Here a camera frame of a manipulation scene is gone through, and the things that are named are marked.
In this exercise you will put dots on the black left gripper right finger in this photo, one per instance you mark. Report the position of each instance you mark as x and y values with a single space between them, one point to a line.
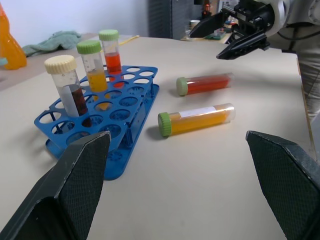
287 180

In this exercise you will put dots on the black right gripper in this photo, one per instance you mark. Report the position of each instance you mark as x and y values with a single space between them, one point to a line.
252 17

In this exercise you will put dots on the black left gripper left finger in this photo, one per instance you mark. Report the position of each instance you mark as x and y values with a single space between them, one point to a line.
75 180

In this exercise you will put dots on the blue plastic test tube rack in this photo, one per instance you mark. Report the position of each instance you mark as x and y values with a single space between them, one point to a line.
115 170

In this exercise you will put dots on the green-capped tube full red liquid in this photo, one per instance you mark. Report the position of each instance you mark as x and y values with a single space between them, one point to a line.
207 83

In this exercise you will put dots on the green-capped tube full orange liquid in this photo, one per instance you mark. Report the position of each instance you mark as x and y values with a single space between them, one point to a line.
200 121

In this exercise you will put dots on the cream-capped tube with dark liquid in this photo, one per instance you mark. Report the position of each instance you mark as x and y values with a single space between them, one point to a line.
60 65

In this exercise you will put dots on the green-capped tube half red liquid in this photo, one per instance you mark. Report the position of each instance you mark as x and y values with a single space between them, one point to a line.
108 35

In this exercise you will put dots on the green-capped tube half yellow liquid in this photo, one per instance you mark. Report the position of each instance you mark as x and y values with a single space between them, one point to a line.
88 47

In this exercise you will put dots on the green circuit board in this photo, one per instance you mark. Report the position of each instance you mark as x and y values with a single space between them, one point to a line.
218 35

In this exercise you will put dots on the white paper cup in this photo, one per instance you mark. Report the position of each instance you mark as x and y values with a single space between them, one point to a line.
195 25

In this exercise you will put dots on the dark grey cabinet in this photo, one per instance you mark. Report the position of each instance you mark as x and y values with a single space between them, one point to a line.
170 17

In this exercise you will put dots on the green crumpled cloth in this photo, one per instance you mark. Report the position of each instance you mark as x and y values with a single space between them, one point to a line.
52 42

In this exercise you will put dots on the orange plastic bottle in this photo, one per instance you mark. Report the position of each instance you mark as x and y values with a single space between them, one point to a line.
10 45

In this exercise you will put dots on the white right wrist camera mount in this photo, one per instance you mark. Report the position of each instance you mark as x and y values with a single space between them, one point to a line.
278 15

